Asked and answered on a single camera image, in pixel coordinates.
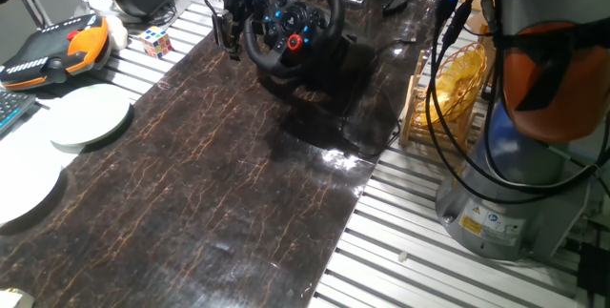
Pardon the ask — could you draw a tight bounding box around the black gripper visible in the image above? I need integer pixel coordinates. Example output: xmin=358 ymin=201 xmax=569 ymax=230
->
xmin=221 ymin=0 xmax=270 ymax=61

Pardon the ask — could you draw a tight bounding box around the black racing steering wheel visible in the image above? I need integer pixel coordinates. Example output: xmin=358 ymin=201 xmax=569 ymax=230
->
xmin=242 ymin=0 xmax=380 ymax=97

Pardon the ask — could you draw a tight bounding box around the Rubik's cube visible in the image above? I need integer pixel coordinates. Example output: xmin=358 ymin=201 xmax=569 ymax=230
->
xmin=138 ymin=25 xmax=174 ymax=59

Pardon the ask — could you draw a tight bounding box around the white rounded plastic object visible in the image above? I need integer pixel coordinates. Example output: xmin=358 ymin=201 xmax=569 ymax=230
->
xmin=104 ymin=14 xmax=130 ymax=51

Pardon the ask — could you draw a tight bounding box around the dark brown marble mat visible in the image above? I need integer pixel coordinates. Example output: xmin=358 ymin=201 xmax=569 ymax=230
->
xmin=0 ymin=0 xmax=437 ymax=308

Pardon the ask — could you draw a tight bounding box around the white plate with green rim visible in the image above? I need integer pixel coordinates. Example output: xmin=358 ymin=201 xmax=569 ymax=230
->
xmin=47 ymin=83 xmax=132 ymax=148

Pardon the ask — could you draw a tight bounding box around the orange and black teach pendant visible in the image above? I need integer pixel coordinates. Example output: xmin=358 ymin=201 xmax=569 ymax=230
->
xmin=0 ymin=13 xmax=112 ymax=92

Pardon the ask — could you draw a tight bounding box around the plain white round plate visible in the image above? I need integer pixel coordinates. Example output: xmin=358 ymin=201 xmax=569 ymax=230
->
xmin=0 ymin=153 xmax=64 ymax=226

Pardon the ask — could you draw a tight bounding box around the gold and white snack packet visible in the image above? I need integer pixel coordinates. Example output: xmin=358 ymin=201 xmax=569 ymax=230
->
xmin=0 ymin=287 xmax=35 ymax=308

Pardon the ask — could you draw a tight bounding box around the black USB cable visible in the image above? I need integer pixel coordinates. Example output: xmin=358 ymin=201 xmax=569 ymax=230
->
xmin=340 ymin=35 xmax=418 ymax=159

